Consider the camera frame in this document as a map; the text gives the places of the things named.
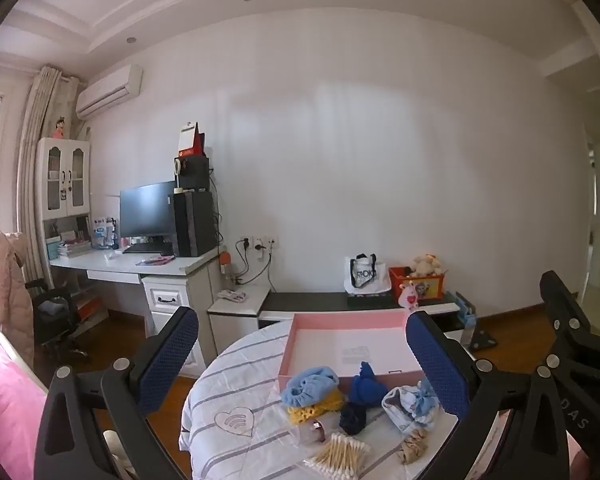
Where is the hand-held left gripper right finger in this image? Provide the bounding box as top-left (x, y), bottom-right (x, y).
top-left (405, 310), bottom-right (591, 480)

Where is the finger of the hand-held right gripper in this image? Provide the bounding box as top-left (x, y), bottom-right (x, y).
top-left (539, 270), bottom-right (600, 411)

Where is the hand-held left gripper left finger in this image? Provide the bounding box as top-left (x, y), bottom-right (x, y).
top-left (34, 306), bottom-right (201, 480)

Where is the white blue printed baby cloth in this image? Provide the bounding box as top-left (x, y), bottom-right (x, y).
top-left (381, 377), bottom-right (441, 433)

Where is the blue knitted cloth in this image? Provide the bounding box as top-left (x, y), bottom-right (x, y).
top-left (350, 361), bottom-right (390, 406)

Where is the brown scrunchie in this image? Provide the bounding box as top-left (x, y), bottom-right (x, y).
top-left (397, 427), bottom-right (431, 463)

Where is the pink box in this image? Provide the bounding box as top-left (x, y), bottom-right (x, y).
top-left (278, 308), bottom-right (426, 393)

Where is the light blue fleece cloth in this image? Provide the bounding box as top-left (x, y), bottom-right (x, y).
top-left (281, 366), bottom-right (341, 409)

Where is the bag of cotton swabs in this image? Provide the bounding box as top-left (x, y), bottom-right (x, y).
top-left (302, 432), bottom-right (373, 480)

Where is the yellow crochet toy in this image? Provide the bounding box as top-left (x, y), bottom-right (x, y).
top-left (286, 390), bottom-right (346, 423)

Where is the black floor stand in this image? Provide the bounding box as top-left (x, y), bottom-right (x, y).
top-left (467, 327), bottom-right (498, 352)

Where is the red storage box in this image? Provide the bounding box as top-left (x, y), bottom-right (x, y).
top-left (388, 266), bottom-right (448, 301)

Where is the white low cabinet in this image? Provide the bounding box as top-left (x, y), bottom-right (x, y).
top-left (207, 284), bottom-right (271, 361)

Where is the red white book pile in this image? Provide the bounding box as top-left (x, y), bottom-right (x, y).
top-left (75, 292), bottom-right (103, 321)

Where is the cream plush toy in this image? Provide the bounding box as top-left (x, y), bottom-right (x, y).
top-left (405, 253), bottom-right (443, 278)

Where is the white desk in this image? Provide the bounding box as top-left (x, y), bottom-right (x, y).
top-left (49, 245), bottom-right (226, 381)

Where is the white tote bag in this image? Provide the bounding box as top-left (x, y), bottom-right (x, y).
top-left (343, 253), bottom-right (393, 297)

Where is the black computer tower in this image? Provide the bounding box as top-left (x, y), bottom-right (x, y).
top-left (168, 191), bottom-right (217, 258)

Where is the blue white box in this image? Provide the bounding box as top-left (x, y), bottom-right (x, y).
top-left (91, 216), bottom-right (118, 251)

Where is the black low bench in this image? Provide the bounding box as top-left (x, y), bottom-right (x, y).
top-left (259, 291), bottom-right (466, 346)

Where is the stack of books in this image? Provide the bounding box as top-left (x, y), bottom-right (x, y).
top-left (57, 240), bottom-right (93, 259)

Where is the black computer monitor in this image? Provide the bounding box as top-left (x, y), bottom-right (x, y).
top-left (119, 181), bottom-right (177, 253)

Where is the bright pink blanket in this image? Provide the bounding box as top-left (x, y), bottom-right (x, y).
top-left (0, 347), bottom-right (48, 480)

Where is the black speaker box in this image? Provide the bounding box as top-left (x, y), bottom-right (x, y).
top-left (174, 156), bottom-right (211, 193)

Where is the red white desk calendar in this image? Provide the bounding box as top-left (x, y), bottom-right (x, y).
top-left (177, 121), bottom-right (206, 159)

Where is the white hutch cabinet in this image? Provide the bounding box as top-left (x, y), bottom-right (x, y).
top-left (34, 137), bottom-right (92, 223)

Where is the white air conditioner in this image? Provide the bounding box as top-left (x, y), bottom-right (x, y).
top-left (75, 64), bottom-right (144, 120)

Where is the white wall socket strip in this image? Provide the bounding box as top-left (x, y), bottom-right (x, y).
top-left (240, 234), bottom-right (281, 251)

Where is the white bed frame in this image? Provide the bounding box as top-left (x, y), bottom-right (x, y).
top-left (0, 310), bottom-right (51, 396)

